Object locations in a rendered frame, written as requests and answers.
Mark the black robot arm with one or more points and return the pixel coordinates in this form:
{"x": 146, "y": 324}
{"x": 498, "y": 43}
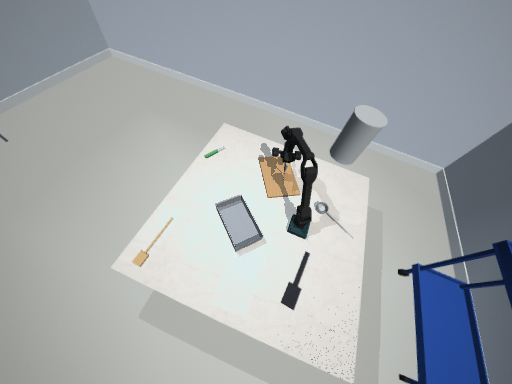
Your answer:
{"x": 294, "y": 136}

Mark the grey metal roasting tin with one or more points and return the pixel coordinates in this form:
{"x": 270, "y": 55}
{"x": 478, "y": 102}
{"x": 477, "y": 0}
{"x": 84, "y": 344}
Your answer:
{"x": 239, "y": 222}

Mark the light wooden board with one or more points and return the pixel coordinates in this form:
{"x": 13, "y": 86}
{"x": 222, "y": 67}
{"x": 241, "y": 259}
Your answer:
{"x": 277, "y": 183}

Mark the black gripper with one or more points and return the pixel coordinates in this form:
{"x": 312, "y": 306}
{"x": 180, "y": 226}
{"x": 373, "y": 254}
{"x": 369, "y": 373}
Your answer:
{"x": 276, "y": 152}

